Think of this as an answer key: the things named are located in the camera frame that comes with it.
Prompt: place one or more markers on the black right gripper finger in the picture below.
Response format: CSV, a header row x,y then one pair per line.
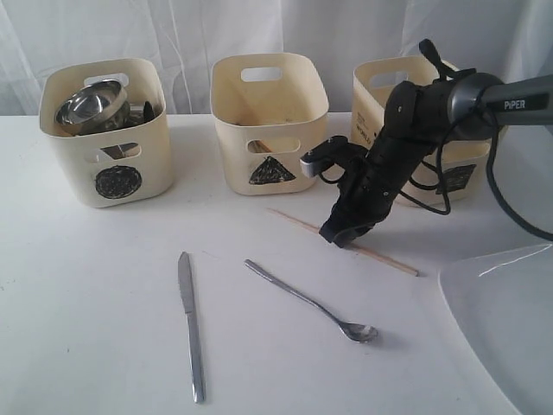
x,y
337,229
356,230

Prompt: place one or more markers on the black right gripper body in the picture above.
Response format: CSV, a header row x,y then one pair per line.
x,y
374,177

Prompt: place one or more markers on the wooden chopstick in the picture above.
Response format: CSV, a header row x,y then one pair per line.
x,y
258,147
354,248

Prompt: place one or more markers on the stainless steel spoon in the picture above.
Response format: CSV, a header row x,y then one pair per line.
x,y
355,332

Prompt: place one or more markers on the stainless steel table knife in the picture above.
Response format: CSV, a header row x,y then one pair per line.
x,y
186,286

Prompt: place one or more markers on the white square plate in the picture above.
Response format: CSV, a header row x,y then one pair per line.
x,y
502,304

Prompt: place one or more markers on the steel mug with solid handle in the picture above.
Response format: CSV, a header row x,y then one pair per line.
x,y
141,114

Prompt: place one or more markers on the stainless steel bowl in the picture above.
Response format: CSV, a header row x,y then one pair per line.
x,y
100,107

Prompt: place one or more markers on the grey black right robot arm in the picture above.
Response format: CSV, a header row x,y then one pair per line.
x,y
419,121

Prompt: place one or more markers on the cream bin with square mark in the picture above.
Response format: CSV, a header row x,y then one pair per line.
x,y
463,162

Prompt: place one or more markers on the cream bin with triangle mark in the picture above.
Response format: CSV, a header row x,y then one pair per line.
x,y
278,98

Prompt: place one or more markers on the white curtain backdrop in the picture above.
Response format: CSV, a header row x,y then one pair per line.
x,y
183,39

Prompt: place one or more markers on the cream bin with circle mark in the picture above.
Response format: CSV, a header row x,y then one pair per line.
x,y
96,179

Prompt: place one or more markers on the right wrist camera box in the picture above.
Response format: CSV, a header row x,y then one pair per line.
x,y
335,150

